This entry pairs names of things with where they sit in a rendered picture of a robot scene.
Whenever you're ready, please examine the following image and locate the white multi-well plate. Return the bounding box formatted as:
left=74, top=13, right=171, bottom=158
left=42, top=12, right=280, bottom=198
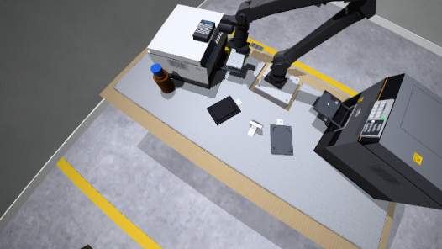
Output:
left=226, top=49, right=244, bottom=69

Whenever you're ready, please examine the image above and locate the brown bottle with blue cap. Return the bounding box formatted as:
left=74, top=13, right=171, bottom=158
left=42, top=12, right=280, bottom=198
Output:
left=150, top=64, right=175, bottom=93

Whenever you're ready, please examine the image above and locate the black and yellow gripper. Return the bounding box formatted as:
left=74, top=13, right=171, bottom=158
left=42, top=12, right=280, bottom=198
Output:
left=224, top=37, right=251, bottom=60

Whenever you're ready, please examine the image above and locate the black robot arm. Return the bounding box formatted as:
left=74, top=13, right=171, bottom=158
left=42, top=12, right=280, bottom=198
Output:
left=219, top=0, right=376, bottom=89

